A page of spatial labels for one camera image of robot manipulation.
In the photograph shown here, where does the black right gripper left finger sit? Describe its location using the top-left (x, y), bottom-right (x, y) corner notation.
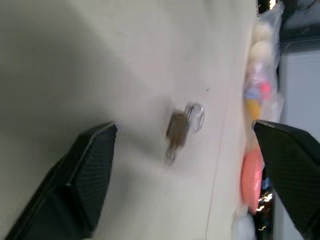
top-left (4, 120), bottom-right (118, 240)

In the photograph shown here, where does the brass padlock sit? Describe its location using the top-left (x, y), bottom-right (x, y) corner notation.
top-left (166, 101), bottom-right (207, 149)

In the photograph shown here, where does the white round object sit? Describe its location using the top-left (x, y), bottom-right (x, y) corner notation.
top-left (232, 213), bottom-right (257, 240)

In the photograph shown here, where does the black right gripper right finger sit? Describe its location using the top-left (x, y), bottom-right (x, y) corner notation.
top-left (253, 119), bottom-right (320, 240)

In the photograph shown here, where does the clear plastic bag of toys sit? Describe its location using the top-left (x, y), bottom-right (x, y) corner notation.
top-left (243, 0), bottom-right (286, 123)

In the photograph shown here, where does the pink round disc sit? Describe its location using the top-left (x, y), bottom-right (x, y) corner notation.
top-left (240, 146), bottom-right (266, 217)

